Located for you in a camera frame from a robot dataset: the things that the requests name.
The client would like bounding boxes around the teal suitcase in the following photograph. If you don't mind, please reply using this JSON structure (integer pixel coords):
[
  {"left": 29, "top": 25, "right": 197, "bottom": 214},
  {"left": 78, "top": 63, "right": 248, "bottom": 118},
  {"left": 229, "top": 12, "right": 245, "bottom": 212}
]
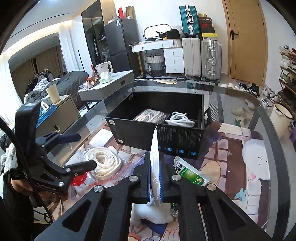
[{"left": 179, "top": 5, "right": 200, "bottom": 38}]

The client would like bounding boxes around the silver suitcase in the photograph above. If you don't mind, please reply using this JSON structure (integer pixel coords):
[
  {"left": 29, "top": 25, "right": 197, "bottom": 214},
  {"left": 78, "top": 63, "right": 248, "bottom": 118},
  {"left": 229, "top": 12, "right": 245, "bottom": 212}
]
[{"left": 201, "top": 40, "right": 222, "bottom": 82}]

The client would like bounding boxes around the white drawer desk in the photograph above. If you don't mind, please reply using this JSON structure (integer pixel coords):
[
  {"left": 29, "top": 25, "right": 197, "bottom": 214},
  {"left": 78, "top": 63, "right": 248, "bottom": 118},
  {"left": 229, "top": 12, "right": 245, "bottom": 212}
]
[{"left": 131, "top": 39, "right": 185, "bottom": 75}]

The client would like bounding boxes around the oval mirror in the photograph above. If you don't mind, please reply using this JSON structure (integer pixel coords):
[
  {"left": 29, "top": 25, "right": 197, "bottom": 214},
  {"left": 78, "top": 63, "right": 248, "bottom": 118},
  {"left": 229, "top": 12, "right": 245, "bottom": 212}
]
[{"left": 143, "top": 24, "right": 172, "bottom": 40}]

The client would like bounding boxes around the white suitcase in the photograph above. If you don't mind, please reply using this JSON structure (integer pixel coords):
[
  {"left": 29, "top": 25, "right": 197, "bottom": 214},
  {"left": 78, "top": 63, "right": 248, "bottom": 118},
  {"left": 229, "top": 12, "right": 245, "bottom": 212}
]
[{"left": 182, "top": 38, "right": 201, "bottom": 77}]

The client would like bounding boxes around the green white sachet pack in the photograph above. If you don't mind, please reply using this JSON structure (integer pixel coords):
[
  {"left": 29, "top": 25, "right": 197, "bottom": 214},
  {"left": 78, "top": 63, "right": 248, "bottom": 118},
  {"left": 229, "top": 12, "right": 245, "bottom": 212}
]
[{"left": 173, "top": 156, "right": 209, "bottom": 186}]

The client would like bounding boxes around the wooden door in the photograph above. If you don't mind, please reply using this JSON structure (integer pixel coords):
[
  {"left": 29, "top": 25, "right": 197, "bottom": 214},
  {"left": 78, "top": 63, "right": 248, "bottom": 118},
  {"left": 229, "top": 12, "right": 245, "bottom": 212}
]
[{"left": 222, "top": 1, "right": 268, "bottom": 86}]

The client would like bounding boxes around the bag of beige rope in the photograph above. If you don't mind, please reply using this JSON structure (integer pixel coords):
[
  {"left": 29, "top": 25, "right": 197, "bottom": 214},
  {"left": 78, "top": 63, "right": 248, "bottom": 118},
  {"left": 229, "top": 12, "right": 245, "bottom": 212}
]
[{"left": 133, "top": 109, "right": 167, "bottom": 123}]

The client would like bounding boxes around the white enamel bucket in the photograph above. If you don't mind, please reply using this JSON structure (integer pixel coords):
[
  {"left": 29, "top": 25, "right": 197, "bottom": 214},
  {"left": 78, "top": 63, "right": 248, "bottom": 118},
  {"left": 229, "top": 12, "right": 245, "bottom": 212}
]
[{"left": 270, "top": 102, "right": 293, "bottom": 139}]

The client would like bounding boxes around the woven laundry basket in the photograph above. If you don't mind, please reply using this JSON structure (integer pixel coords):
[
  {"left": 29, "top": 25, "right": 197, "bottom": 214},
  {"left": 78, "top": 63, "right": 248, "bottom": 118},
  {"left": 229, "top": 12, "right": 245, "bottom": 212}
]
[{"left": 146, "top": 53, "right": 165, "bottom": 77}]

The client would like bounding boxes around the bag of white rope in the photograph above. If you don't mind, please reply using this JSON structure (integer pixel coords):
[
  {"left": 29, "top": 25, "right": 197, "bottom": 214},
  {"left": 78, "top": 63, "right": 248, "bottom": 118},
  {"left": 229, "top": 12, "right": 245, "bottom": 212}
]
[{"left": 82, "top": 146, "right": 135, "bottom": 182}]

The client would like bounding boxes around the white medicine sachet pack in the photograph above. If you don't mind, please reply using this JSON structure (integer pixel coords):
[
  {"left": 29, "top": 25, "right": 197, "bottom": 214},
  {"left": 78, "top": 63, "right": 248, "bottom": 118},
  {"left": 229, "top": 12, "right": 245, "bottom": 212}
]
[{"left": 149, "top": 128, "right": 161, "bottom": 207}]

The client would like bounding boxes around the black cardboard box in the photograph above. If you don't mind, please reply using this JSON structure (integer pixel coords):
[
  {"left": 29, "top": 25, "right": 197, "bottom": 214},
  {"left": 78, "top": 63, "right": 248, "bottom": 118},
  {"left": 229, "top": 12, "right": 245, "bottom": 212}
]
[{"left": 106, "top": 92, "right": 212, "bottom": 160}]

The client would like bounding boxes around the white charging cable bundle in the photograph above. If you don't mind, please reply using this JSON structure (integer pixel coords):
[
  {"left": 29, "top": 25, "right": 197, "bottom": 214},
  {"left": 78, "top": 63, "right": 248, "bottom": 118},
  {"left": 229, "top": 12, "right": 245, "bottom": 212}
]
[{"left": 165, "top": 111, "right": 196, "bottom": 128}]

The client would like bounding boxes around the red balloon glue bag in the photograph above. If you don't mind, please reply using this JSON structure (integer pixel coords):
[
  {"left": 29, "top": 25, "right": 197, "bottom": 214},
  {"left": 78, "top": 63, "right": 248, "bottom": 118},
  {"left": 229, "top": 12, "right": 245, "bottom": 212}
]
[{"left": 71, "top": 172, "right": 97, "bottom": 197}]

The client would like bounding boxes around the anime print table mat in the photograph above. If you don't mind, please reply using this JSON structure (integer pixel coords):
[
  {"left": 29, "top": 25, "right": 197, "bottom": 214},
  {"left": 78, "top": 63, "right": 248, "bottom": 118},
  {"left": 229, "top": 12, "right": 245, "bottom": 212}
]
[{"left": 46, "top": 120, "right": 271, "bottom": 241}]

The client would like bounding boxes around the grey side table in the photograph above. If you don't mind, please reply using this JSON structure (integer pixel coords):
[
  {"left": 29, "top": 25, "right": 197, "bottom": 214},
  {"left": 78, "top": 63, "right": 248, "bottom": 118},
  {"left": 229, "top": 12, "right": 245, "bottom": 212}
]
[{"left": 78, "top": 70, "right": 134, "bottom": 102}]

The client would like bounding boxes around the shoe rack with shoes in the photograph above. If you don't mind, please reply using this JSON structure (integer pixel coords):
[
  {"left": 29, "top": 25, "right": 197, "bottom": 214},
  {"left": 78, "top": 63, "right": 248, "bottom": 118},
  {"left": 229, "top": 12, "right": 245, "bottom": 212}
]
[{"left": 278, "top": 45, "right": 295, "bottom": 113}]

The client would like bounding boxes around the white electric kettle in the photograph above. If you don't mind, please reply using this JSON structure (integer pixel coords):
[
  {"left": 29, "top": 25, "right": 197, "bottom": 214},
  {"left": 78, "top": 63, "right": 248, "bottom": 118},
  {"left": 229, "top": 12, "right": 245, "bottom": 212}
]
[{"left": 95, "top": 61, "right": 113, "bottom": 75}]

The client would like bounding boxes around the stack of shoe boxes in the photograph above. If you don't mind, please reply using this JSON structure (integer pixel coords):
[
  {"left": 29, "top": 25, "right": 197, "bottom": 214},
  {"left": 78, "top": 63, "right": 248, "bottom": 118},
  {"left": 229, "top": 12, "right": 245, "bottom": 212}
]
[{"left": 198, "top": 14, "right": 218, "bottom": 41}]

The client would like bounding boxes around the black refrigerator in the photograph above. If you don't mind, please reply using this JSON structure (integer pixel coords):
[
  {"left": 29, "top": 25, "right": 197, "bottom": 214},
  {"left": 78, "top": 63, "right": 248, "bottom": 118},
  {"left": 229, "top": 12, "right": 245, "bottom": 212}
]
[{"left": 104, "top": 19, "right": 141, "bottom": 77}]

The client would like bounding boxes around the white plush toy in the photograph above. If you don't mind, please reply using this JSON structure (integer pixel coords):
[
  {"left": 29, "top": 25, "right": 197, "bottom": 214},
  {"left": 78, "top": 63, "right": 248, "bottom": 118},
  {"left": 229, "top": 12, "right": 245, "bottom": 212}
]
[{"left": 130, "top": 203, "right": 174, "bottom": 225}]

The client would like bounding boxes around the green wet wipes pack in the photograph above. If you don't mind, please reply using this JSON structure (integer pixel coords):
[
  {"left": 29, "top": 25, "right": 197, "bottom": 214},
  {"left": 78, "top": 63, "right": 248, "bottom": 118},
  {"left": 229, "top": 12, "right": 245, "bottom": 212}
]
[{"left": 99, "top": 71, "right": 112, "bottom": 84}]

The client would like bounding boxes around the left hand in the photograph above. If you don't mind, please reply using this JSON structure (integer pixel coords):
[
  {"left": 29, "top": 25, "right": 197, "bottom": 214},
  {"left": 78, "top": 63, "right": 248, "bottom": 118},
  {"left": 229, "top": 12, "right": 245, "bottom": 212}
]
[{"left": 11, "top": 179, "right": 33, "bottom": 195}]

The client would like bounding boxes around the paper cup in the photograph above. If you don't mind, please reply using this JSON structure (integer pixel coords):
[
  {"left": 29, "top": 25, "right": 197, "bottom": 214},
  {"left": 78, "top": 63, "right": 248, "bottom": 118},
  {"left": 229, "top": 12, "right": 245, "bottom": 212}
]
[{"left": 46, "top": 84, "right": 60, "bottom": 104}]

